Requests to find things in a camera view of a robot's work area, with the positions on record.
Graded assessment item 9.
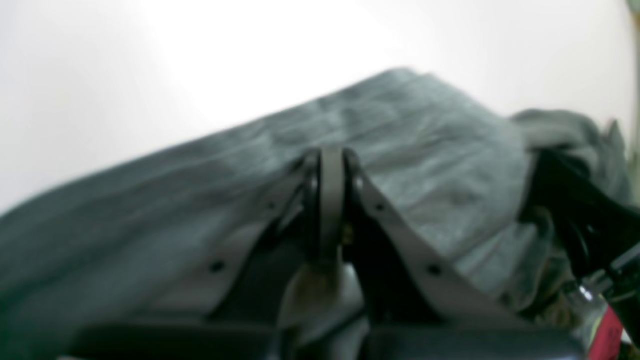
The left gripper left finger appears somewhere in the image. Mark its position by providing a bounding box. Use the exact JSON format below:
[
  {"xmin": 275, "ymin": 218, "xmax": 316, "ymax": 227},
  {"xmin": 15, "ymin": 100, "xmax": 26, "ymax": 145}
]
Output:
[{"xmin": 68, "ymin": 148, "xmax": 333, "ymax": 360}]

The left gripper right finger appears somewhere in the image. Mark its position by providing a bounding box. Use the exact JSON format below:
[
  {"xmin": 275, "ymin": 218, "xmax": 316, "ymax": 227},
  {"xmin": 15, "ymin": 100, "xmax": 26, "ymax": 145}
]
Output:
[{"xmin": 342, "ymin": 149, "xmax": 586, "ymax": 360}]

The dark grey t-shirt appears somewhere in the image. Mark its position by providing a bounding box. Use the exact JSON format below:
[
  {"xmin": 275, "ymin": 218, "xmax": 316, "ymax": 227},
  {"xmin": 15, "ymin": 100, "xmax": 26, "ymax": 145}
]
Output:
[{"xmin": 1, "ymin": 69, "xmax": 634, "ymax": 360}]

